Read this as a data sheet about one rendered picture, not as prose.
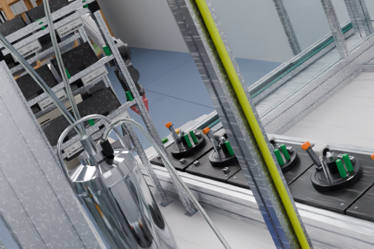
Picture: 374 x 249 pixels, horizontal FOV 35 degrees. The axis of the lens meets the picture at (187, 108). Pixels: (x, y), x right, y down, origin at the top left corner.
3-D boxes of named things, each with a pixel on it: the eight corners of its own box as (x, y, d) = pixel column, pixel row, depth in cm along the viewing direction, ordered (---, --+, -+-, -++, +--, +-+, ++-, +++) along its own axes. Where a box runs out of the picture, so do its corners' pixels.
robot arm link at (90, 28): (94, 18, 242) (69, 28, 239) (90, 5, 239) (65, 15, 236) (134, 56, 208) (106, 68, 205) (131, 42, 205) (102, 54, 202)
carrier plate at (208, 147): (151, 164, 231) (148, 160, 230) (196, 133, 242) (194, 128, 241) (184, 173, 211) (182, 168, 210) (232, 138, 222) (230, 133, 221)
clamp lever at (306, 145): (315, 168, 167) (300, 145, 167) (320, 164, 168) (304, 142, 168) (322, 165, 164) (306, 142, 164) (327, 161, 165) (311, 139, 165)
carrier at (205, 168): (186, 174, 210) (172, 144, 206) (235, 139, 220) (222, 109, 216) (227, 185, 189) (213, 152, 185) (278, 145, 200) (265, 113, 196)
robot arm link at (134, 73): (124, 42, 210) (102, 51, 207) (134, 45, 200) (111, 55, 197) (136, 73, 214) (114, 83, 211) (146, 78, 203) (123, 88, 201)
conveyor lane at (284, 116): (160, 184, 234) (149, 162, 230) (300, 81, 271) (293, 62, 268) (201, 197, 210) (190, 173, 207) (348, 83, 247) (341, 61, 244)
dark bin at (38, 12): (40, 62, 202) (29, 44, 202) (74, 45, 205) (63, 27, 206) (37, 33, 175) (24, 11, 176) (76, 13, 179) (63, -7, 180)
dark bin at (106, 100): (82, 142, 212) (72, 124, 212) (114, 124, 215) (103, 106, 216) (85, 125, 185) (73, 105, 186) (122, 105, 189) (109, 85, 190)
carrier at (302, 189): (280, 199, 169) (265, 163, 165) (334, 154, 179) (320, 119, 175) (346, 217, 148) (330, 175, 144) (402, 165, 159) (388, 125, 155)
